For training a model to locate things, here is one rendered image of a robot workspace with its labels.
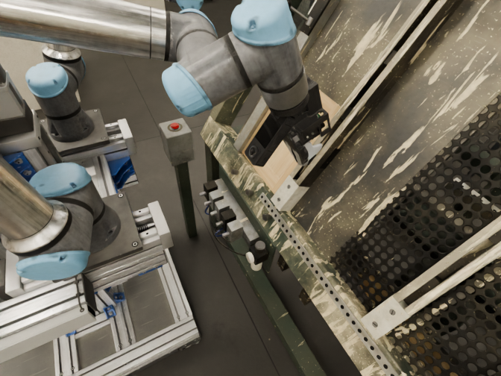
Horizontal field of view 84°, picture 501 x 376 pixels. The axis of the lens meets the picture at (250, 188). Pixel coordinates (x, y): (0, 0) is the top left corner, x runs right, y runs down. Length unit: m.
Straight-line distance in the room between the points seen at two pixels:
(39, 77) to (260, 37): 0.89
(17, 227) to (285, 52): 0.51
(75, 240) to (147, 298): 1.06
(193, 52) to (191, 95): 0.06
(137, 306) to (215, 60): 1.45
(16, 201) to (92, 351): 1.20
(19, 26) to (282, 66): 0.36
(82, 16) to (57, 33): 0.04
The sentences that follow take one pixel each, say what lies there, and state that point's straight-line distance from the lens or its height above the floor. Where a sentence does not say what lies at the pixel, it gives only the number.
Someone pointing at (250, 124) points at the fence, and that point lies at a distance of 1.24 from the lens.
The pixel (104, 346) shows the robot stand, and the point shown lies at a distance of 1.67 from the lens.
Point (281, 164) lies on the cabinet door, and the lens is 1.12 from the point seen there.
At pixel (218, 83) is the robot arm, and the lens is 0.40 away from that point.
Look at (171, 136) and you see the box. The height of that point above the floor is 0.93.
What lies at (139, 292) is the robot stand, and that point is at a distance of 1.71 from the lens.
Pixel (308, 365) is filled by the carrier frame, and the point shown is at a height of 0.18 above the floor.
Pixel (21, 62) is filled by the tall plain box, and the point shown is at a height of 0.46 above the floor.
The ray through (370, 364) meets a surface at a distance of 1.00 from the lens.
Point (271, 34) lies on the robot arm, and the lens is 0.39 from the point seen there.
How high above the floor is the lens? 1.75
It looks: 49 degrees down
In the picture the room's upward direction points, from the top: 6 degrees clockwise
